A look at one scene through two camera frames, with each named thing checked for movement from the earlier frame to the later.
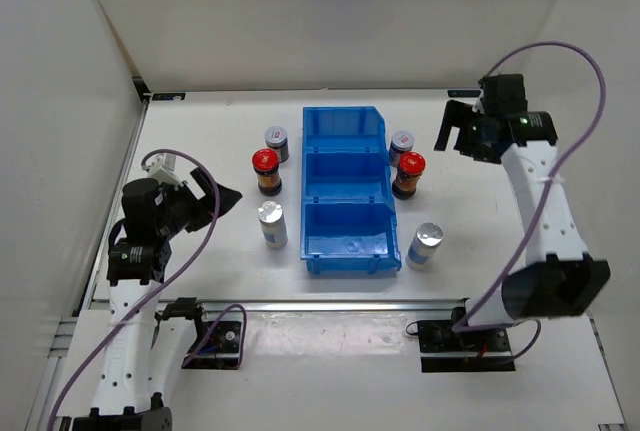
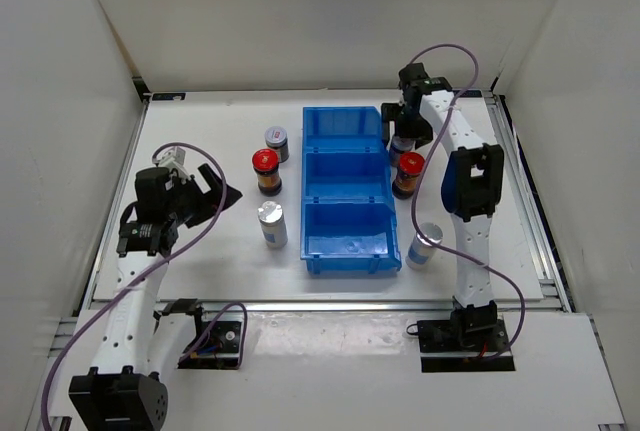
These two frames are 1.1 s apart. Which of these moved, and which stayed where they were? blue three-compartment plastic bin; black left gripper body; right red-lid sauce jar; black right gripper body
Moved: black right gripper body
Stayed: right red-lid sauce jar; blue three-compartment plastic bin; black left gripper body
